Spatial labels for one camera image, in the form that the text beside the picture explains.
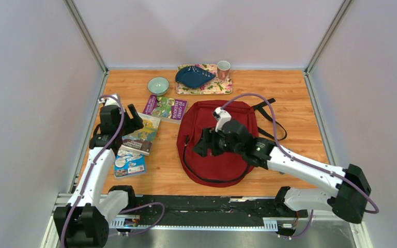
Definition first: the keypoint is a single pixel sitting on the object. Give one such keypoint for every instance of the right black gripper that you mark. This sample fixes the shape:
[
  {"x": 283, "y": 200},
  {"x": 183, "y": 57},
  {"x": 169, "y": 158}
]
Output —
[{"x": 209, "y": 136}]

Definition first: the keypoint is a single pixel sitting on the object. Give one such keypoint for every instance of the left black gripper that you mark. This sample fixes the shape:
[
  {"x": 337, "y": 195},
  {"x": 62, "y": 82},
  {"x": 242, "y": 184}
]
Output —
[{"x": 137, "y": 122}]

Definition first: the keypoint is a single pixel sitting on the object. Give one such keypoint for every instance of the yellow book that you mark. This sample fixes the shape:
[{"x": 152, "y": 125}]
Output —
[{"x": 141, "y": 141}]

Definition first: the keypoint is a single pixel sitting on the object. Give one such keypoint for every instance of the purple treehouse book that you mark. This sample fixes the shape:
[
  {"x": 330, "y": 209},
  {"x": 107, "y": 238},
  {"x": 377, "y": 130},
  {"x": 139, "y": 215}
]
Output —
[{"x": 167, "y": 109}]

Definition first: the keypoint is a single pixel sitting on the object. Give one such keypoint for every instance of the red backpack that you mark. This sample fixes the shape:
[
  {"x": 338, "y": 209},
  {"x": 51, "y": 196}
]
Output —
[{"x": 223, "y": 158}]

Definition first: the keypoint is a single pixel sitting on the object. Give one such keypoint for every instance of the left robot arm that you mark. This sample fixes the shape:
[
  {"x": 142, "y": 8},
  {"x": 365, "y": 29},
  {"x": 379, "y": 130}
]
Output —
[{"x": 84, "y": 220}]

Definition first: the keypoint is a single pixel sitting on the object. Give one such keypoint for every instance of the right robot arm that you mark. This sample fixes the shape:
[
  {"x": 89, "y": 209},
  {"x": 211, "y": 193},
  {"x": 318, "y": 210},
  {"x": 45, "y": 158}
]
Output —
[{"x": 342, "y": 191}]

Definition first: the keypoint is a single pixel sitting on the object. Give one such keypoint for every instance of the blue comic book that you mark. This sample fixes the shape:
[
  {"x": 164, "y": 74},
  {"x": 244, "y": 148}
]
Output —
[{"x": 129, "y": 163}]

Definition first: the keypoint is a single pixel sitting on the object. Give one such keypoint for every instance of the light green bowl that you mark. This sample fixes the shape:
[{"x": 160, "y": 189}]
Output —
[{"x": 158, "y": 86}]

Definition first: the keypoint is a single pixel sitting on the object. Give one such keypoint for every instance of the floral tray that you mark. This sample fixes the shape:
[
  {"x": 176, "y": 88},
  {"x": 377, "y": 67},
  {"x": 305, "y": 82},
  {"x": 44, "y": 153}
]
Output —
[{"x": 213, "y": 87}]

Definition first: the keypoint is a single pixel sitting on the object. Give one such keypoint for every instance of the dark blue leaf plate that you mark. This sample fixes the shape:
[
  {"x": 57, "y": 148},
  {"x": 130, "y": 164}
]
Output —
[{"x": 193, "y": 76}]

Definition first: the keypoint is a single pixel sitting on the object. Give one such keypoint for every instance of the pink mug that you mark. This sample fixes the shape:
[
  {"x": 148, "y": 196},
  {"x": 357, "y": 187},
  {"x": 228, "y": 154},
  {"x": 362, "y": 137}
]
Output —
[{"x": 223, "y": 69}]

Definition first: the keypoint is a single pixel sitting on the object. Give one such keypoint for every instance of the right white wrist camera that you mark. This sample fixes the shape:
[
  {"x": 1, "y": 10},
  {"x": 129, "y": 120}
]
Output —
[{"x": 222, "y": 116}]

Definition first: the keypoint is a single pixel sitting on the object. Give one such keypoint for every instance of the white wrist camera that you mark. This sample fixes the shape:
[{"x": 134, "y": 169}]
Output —
[
  {"x": 107, "y": 100},
  {"x": 222, "y": 116}
]

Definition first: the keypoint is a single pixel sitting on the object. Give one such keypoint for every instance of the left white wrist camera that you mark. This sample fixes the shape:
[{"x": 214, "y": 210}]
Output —
[{"x": 107, "y": 100}]

